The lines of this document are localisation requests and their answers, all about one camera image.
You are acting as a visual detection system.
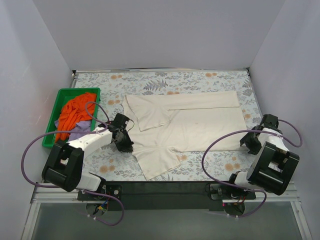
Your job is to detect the cream white t shirt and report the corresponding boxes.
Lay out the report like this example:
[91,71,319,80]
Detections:
[122,91,247,180]

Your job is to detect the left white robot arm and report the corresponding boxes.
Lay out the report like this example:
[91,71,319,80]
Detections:
[41,113,134,200]

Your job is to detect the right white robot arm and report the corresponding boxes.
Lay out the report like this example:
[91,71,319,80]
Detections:
[226,114,300,199]

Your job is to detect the floral patterned table mat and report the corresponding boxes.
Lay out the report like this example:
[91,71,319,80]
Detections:
[72,70,262,181]

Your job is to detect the purple t shirt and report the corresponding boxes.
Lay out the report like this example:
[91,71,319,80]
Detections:
[55,120,92,142]

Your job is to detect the orange t shirt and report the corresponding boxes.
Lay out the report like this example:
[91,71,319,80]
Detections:
[55,92,96,137]

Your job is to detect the green plastic tray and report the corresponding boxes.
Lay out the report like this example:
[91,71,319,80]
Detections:
[42,87,101,149]

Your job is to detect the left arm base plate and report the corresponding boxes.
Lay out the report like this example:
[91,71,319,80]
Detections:
[77,184,123,202]

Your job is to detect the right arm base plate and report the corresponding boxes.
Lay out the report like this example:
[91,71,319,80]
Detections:
[204,182,256,201]

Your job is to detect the aluminium frame rail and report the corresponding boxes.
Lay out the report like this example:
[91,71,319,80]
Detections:
[22,181,312,240]

